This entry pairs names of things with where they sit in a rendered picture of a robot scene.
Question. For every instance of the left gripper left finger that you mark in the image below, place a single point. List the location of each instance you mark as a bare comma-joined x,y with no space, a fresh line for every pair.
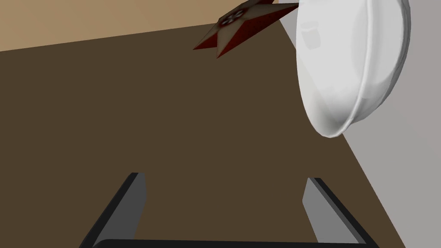
119,213

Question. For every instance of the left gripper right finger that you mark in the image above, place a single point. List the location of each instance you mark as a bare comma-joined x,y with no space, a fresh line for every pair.
330,217

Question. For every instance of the white bowl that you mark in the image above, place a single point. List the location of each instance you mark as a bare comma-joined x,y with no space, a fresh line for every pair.
344,65

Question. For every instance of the red and tan star object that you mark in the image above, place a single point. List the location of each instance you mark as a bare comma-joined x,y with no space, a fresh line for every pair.
234,29

